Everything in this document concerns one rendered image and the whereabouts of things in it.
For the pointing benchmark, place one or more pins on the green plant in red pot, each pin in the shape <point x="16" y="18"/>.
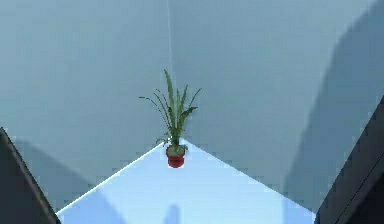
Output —
<point x="175" y="156"/>

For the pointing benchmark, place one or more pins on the black fridge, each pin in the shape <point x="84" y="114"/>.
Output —
<point x="360" y="186"/>

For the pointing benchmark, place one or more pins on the black cabinet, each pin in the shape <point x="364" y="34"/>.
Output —
<point x="16" y="190"/>

